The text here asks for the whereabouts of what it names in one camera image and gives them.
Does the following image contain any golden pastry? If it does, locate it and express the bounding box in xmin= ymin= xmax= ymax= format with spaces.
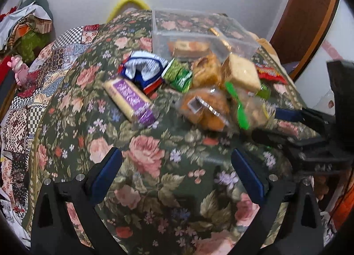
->
xmin=191 ymin=53 xmax=223 ymax=88

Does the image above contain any purple cake bar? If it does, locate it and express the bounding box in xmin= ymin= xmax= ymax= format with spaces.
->
xmin=103 ymin=76 xmax=158 ymax=127

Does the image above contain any pink plush toy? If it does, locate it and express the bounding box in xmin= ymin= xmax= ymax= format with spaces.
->
xmin=7 ymin=55 xmax=29 ymax=86

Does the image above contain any cake slice in box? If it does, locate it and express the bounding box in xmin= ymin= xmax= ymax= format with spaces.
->
xmin=167 ymin=40 xmax=211 ymax=58

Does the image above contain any green-trimmed pastry bag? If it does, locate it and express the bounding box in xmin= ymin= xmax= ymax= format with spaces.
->
xmin=225 ymin=82 xmax=269 ymax=131

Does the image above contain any red snack bag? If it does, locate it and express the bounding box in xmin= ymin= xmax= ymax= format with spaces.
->
xmin=256 ymin=64 xmax=287 ymax=85

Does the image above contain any patchwork quilt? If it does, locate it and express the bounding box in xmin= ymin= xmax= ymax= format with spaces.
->
xmin=0 ymin=24 xmax=100 ymax=242

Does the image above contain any clear plastic storage box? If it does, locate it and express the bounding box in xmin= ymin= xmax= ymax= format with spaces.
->
xmin=152 ymin=9 xmax=259 ymax=61

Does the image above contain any brown wooden door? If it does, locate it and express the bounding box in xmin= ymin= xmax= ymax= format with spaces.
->
xmin=271 ymin=0 xmax=340 ymax=80

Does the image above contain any blue white snack bag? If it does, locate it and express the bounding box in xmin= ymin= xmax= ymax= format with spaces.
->
xmin=118 ymin=51 xmax=170 ymax=96

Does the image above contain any pile of clothes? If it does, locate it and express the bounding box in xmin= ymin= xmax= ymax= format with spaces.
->
xmin=1 ymin=0 xmax=53 ymax=64

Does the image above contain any green snack packet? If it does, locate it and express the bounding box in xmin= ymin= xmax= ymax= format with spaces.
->
xmin=162 ymin=58 xmax=193 ymax=93

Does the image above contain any orange bread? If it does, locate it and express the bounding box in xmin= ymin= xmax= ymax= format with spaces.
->
xmin=176 ymin=87 xmax=232 ymax=132

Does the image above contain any floral green bed cover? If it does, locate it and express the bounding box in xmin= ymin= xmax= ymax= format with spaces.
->
xmin=23 ymin=10 xmax=319 ymax=255

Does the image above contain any yellow foam hoop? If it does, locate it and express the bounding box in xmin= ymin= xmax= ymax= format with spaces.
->
xmin=106 ymin=0 xmax=151 ymax=23

